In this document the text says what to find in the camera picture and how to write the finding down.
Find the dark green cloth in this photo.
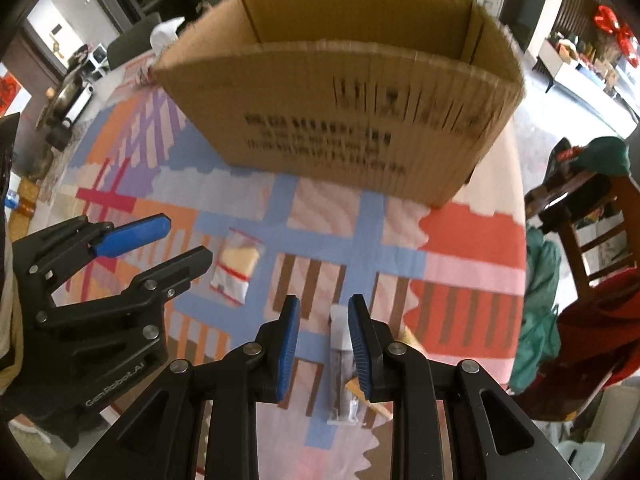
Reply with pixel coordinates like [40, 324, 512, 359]
[570, 136, 632, 177]

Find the long clear snack bar packet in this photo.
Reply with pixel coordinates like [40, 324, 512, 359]
[326, 305, 361, 427]

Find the brown cardboard box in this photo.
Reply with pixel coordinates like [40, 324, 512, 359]
[150, 0, 527, 209]

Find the clear orange snack packet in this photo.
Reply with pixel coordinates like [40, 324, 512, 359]
[210, 228, 265, 307]

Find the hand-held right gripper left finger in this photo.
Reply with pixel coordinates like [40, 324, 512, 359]
[67, 296, 302, 480]

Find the colourful patterned tablecloth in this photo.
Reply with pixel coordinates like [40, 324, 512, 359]
[20, 50, 529, 480]

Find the red foil balloon bow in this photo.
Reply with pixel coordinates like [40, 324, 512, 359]
[593, 4, 640, 69]

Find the brown entrance door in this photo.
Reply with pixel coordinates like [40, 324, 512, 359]
[0, 29, 67, 117]

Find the silver electric cooking pot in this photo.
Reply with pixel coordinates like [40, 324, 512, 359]
[42, 77, 96, 129]

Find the white low cabinet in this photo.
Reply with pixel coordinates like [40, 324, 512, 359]
[532, 35, 640, 117]

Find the black mug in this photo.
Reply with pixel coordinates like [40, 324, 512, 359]
[45, 122, 74, 152]

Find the red garment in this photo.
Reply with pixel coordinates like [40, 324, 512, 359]
[515, 269, 640, 422]

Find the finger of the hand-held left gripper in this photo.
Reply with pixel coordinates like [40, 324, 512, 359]
[37, 245, 214, 329]
[12, 213, 172, 282]

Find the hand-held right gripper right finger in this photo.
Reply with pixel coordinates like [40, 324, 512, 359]
[347, 294, 567, 480]

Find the green bag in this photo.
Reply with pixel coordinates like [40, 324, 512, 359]
[507, 226, 564, 397]

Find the red and white door poster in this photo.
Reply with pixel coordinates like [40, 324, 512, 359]
[0, 70, 31, 119]

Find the floral tissue pack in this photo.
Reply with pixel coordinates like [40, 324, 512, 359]
[134, 16, 187, 87]

